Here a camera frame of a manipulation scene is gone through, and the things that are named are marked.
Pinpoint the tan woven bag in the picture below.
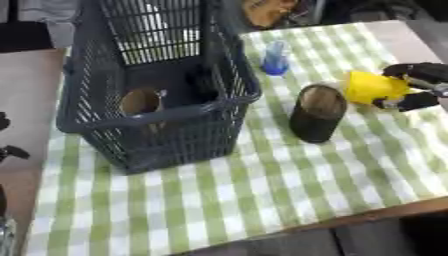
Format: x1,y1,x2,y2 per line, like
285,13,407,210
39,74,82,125
239,0,301,29

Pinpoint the blue clear plastic bottle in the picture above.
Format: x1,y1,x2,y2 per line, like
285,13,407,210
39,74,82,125
260,40,291,77

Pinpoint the brown cylinder in basket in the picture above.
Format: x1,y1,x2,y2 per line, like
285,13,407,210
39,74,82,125
119,87,170,133

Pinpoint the dark blue plastic basket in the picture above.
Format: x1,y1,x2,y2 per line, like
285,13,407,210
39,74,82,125
54,0,265,176

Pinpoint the yellow pouch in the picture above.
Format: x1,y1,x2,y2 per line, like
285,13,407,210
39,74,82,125
341,70,413,106

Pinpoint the black cylindrical can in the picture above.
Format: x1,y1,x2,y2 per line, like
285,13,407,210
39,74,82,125
287,83,350,144

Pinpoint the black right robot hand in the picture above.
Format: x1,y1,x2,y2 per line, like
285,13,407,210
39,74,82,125
371,62,448,112

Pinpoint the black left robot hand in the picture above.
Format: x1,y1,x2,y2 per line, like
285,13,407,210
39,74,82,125
0,111,32,164

